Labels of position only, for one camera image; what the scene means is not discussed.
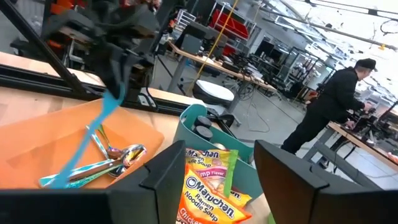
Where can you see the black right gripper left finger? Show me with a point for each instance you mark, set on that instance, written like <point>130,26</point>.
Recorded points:
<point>140,199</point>

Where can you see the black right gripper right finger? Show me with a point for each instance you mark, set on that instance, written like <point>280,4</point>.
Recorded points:
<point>311,199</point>

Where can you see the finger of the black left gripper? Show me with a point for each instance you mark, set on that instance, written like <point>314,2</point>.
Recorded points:
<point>113,77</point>
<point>136,81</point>

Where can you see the teal plastic spoon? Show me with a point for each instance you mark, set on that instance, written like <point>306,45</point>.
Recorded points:
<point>93,124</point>

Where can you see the chicken ramen pack orange edge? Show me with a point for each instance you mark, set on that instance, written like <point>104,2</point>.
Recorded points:
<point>205,202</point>

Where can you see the teal plastic basket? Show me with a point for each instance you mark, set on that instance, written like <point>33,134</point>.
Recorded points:
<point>245,177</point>

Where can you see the yellow ramen noodle pack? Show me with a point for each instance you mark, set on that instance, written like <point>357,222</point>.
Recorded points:
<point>241,197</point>

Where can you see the black lid purple label jar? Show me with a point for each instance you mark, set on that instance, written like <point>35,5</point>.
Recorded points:
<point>202,121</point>

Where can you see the shrimp ramen pack green edge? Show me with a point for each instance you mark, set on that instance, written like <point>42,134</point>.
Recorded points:
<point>211,165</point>

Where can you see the black lid orange label jar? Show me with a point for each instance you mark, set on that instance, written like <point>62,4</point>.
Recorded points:
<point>203,133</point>

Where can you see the orange translucent plastic bin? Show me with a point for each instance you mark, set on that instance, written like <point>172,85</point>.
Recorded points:
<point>37,140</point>

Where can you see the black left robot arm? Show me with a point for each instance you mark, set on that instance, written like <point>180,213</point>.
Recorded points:
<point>71,21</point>

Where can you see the wood-top grey-leg desk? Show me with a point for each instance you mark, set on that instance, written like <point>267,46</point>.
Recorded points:
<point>357,140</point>

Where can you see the long wood-top workbench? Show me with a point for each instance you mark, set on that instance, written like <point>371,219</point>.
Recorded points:
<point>217,67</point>

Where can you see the person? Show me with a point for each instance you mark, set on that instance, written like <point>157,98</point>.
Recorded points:
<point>332,102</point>

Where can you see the shelf with red bins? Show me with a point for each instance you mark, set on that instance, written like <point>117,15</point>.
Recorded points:
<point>231,23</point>

